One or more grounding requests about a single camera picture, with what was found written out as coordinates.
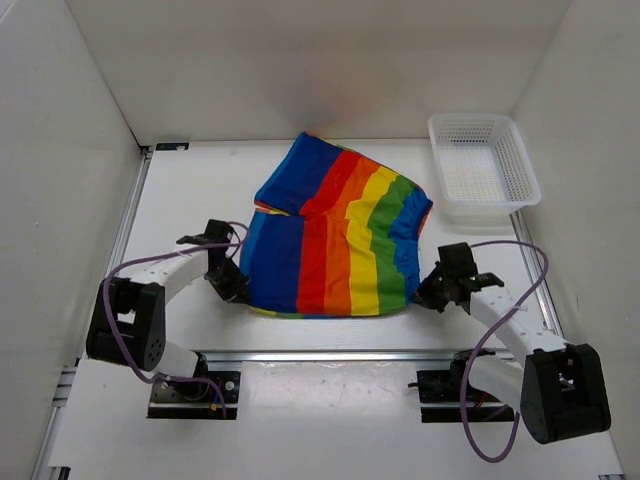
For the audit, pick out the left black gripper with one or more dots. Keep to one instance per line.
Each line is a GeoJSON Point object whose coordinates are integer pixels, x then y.
{"type": "Point", "coordinates": [238, 289]}

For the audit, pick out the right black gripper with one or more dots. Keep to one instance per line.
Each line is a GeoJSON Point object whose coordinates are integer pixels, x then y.
{"type": "Point", "coordinates": [423, 291]}

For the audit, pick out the rainbow striped shorts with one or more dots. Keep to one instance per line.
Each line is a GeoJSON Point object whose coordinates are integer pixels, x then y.
{"type": "Point", "coordinates": [334, 234]}

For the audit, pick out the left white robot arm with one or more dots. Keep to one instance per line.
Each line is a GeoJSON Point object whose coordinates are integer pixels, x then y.
{"type": "Point", "coordinates": [128, 324]}

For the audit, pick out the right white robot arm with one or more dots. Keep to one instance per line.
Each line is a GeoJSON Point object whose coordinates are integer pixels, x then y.
{"type": "Point", "coordinates": [554, 388]}

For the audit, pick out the white perforated plastic basket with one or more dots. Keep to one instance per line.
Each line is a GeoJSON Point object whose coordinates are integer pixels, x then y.
{"type": "Point", "coordinates": [483, 166]}

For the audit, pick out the small black corner label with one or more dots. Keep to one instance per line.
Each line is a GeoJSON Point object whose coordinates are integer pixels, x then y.
{"type": "Point", "coordinates": [172, 146]}

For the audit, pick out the aluminium front rail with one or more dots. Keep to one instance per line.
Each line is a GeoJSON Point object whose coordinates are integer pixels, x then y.
{"type": "Point", "coordinates": [330, 355]}

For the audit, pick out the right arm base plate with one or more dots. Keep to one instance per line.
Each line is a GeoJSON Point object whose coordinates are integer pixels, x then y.
{"type": "Point", "coordinates": [439, 401]}

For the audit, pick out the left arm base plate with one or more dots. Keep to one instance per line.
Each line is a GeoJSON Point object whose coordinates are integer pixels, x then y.
{"type": "Point", "coordinates": [197, 401]}

